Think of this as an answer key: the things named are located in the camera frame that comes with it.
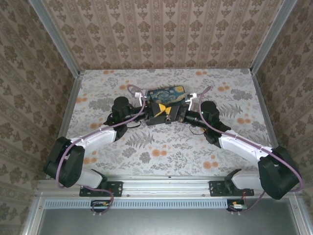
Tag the aluminium lower frame bar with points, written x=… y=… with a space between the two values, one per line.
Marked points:
x=299 y=218
x=33 y=218

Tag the aluminium corner post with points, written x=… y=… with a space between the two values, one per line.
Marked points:
x=55 y=36
x=272 y=36

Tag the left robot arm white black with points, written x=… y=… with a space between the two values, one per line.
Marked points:
x=66 y=166

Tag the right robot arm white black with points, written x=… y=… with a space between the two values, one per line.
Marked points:
x=278 y=173

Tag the black box starry night lid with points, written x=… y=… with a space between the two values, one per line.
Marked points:
x=166 y=94

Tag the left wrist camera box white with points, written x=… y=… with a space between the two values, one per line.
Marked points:
x=140 y=96

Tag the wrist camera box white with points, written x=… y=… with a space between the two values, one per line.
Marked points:
x=191 y=98
x=140 y=96

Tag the small metal padlock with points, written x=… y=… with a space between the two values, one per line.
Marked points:
x=167 y=119

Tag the aluminium table side rail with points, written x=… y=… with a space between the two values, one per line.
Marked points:
x=73 y=98
x=267 y=117

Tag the floral patterned table cover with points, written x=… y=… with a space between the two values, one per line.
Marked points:
x=171 y=147

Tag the aluminium front frame beam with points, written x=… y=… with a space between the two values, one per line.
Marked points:
x=166 y=186

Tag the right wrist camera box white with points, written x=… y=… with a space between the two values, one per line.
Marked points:
x=191 y=98

